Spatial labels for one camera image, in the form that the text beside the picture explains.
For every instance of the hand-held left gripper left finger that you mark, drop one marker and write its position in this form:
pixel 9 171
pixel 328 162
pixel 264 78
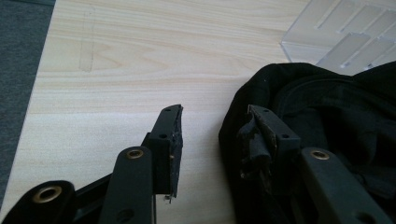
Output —
pixel 165 146

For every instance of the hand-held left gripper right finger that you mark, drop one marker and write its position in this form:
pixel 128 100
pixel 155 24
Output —
pixel 274 137

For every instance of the black garment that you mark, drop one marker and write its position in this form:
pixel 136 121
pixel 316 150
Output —
pixel 314 130

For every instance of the clear acrylic rack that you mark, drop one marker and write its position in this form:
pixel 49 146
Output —
pixel 342 34

